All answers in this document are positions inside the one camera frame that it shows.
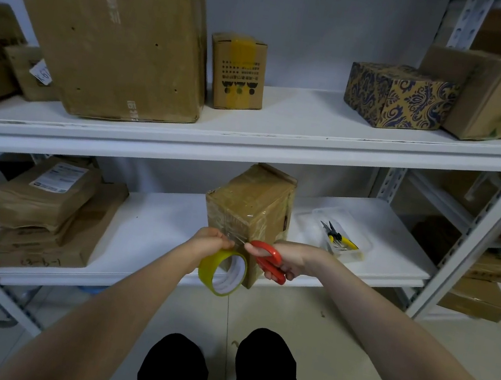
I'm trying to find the dark brown cardboard box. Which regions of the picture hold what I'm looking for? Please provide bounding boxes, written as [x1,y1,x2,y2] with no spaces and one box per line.
[407,213,501,285]

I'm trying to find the blue patterned gift box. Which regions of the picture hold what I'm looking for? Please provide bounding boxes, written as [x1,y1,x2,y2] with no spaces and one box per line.
[339,56,464,141]

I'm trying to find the person's left leg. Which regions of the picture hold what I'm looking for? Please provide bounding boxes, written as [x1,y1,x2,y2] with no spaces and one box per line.
[134,327,215,380]

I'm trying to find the large brown cardboard box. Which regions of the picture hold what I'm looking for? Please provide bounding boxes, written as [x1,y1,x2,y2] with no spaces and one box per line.
[0,0,222,137]

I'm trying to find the white metal shelving unit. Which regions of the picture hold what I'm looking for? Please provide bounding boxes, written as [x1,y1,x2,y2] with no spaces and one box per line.
[0,0,501,380]

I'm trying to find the cardboard box with green print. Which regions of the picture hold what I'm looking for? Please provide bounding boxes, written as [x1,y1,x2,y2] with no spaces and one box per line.
[409,41,501,147]

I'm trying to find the person's left forearm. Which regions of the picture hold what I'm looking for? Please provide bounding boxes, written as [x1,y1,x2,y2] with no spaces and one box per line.
[0,217,205,380]

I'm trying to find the person's right hand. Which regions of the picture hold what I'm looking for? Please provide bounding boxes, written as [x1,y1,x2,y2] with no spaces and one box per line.
[239,235,321,289]

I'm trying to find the person's left hand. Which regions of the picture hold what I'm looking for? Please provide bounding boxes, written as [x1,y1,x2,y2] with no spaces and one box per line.
[178,223,238,281]

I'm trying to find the low brown cardboard box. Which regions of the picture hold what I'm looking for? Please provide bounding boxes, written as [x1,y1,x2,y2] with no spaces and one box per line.
[436,273,501,324]

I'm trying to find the clear plastic tray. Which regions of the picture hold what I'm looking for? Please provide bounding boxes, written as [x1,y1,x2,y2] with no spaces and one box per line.
[287,201,379,265]

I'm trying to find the yellow tape roll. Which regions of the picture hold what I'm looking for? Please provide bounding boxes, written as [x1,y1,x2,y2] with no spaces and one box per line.
[194,244,251,301]

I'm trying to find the yellow-handled pliers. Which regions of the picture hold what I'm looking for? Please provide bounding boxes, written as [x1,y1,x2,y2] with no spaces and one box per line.
[316,220,363,253]

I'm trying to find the red-handled scissors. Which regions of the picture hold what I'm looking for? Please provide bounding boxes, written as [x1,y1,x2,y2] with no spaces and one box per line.
[226,234,293,287]

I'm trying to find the adjacent white shelving unit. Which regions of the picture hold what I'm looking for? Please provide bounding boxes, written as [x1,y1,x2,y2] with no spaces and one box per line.
[383,167,501,333]

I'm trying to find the small cardboard box white sticker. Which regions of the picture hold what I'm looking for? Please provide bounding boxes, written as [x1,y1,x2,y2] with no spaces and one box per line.
[0,41,67,107]

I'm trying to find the tape-wrapped brown cardboard box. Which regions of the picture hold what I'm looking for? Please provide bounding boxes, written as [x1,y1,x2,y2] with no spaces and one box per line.
[192,155,301,295]

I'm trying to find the small box with yellow tape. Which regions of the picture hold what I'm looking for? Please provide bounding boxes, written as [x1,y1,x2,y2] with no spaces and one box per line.
[201,30,274,117]

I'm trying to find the flat brown cardboard parcel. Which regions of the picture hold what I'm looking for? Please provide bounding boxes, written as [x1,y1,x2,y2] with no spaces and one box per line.
[0,164,132,290]

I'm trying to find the person's right forearm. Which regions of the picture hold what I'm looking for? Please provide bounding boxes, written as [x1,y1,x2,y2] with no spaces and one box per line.
[290,248,501,380]

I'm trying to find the brown parcel with white label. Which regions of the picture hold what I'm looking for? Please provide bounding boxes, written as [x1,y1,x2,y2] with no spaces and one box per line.
[0,147,106,243]

